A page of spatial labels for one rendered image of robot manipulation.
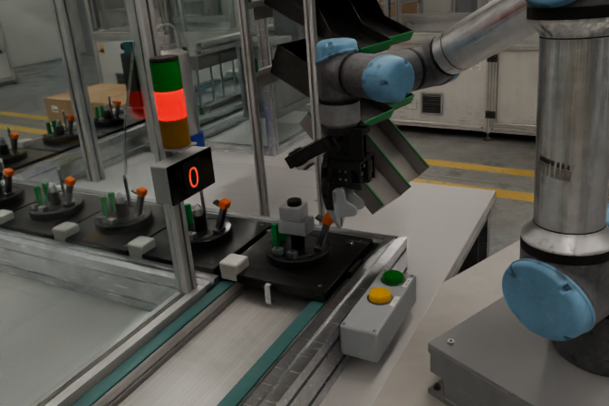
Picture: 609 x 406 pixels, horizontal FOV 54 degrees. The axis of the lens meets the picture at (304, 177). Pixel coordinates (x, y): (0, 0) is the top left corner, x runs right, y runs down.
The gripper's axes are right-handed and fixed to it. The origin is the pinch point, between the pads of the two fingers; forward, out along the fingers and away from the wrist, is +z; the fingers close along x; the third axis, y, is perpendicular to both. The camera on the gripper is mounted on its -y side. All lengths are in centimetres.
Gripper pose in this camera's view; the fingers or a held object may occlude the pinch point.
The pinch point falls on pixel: (336, 220)
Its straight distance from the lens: 118.2
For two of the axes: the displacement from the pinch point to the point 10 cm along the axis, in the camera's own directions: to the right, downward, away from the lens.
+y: 8.8, 1.0, -4.7
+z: 0.8, 9.4, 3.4
